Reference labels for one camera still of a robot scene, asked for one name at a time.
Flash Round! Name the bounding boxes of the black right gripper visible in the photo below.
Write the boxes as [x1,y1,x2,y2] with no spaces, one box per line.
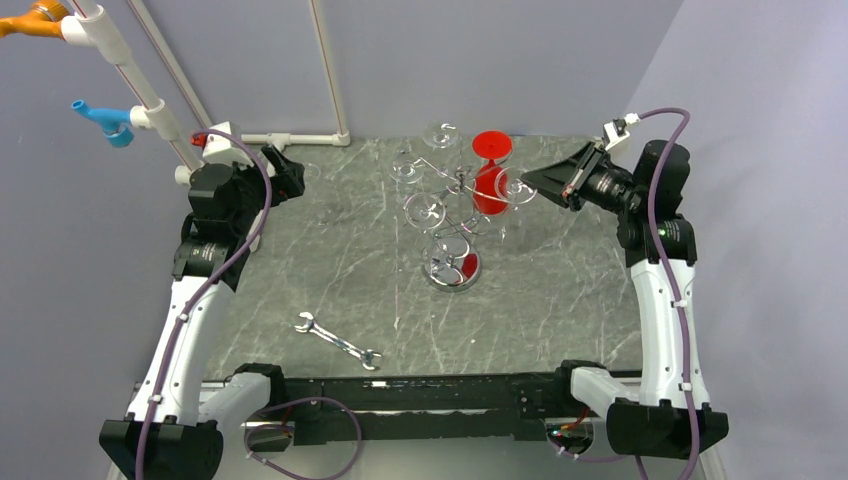
[521,141,644,216]

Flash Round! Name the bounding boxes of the clear wine glass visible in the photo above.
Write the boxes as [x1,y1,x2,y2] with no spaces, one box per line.
[496,166,536,244]
[404,193,446,231]
[303,162,322,186]
[422,121,461,150]
[389,151,424,185]

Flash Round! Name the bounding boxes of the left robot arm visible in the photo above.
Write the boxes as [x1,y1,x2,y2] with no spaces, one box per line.
[99,145,305,479]

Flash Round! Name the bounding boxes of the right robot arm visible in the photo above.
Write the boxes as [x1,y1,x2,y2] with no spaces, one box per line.
[520,140,729,460]

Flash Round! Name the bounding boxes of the red plastic wine glass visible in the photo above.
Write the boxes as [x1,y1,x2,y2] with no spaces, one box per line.
[472,130,513,216]

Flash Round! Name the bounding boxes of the clear wine glass back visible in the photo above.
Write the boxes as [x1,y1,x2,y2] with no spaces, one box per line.
[422,121,461,150]

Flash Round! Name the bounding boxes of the chrome wine glass rack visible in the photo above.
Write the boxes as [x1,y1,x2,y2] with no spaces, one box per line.
[420,166,500,293]

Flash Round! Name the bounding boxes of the blue pipe fitting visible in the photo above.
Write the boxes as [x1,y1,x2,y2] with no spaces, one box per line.
[71,100,135,148]

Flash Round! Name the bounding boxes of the silver double open wrench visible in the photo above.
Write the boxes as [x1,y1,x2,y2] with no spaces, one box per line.
[294,311,383,371]

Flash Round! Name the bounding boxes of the orange pipe fitting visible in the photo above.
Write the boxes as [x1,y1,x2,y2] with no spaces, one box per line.
[1,1,70,39]

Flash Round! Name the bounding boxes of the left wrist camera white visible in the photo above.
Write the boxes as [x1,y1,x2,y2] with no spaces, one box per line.
[190,122,252,167]

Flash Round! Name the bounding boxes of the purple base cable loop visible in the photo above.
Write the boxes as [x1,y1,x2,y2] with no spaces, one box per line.
[243,397,364,480]

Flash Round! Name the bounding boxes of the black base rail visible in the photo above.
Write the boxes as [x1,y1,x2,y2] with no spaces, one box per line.
[248,369,598,446]

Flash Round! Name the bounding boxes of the white PVC pipe frame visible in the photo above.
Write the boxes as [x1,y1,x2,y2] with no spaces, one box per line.
[60,0,352,253]

